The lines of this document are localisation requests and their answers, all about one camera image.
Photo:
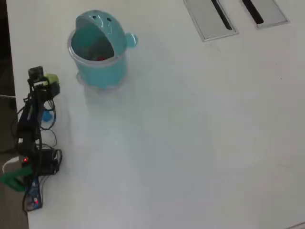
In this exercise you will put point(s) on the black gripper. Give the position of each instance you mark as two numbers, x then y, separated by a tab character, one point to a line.
39	91

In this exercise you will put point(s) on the red cube block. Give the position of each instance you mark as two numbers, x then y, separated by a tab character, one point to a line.
100	58

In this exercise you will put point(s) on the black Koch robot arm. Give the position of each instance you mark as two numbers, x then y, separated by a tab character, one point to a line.
29	133

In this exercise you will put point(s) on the blue controller circuit board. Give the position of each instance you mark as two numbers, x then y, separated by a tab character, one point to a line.
33	193

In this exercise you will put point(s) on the blue cube block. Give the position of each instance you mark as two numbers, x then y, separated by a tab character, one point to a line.
47	117

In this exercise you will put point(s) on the teal whale-shaped bin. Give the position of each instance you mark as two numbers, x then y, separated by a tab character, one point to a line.
102	74

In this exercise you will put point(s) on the green table clamp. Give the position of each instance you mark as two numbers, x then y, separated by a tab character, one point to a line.
14	177

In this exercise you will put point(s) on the green cube block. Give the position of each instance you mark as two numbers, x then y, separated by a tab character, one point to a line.
51	77

